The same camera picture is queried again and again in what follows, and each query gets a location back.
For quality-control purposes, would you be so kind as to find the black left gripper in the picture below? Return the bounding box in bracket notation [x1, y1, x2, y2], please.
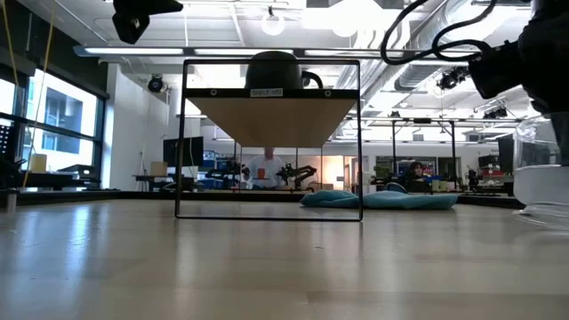
[110, 0, 184, 45]

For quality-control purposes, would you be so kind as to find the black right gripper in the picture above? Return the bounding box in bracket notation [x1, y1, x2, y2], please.
[517, 0, 569, 166]

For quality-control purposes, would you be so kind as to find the clear glass mug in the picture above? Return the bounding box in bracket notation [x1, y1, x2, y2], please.
[513, 113, 569, 223]

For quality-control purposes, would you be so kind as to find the green ceramic mug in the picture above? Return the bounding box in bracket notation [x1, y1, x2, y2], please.
[244, 50, 325, 90]

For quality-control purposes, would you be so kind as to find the long ceiling light fixture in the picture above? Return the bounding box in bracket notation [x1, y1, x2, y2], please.
[73, 44, 494, 61]

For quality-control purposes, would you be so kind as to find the black monitor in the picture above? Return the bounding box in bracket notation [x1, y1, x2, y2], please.
[163, 136, 204, 168]
[497, 135, 517, 174]

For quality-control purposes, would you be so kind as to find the person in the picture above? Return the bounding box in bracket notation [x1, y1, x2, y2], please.
[402, 161, 429, 193]
[245, 147, 286, 190]

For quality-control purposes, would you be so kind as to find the teal cloth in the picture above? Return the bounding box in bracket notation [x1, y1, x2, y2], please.
[300, 189, 459, 212]

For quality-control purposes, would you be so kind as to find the round black camera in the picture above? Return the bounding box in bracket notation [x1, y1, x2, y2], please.
[147, 74, 166, 94]

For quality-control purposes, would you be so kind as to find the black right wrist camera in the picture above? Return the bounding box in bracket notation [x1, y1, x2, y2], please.
[469, 42, 530, 100]

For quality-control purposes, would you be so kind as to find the black camera cable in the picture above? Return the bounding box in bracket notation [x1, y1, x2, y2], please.
[381, 0, 498, 67]

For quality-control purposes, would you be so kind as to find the background black metal rig frame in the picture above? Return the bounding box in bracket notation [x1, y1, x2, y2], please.
[344, 116, 521, 192]

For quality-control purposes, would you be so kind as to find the wooden shelf black metal frame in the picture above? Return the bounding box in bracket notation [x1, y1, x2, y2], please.
[174, 59, 364, 222]

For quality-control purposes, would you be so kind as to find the black aluminium table frame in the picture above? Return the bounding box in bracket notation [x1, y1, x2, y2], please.
[0, 188, 569, 215]

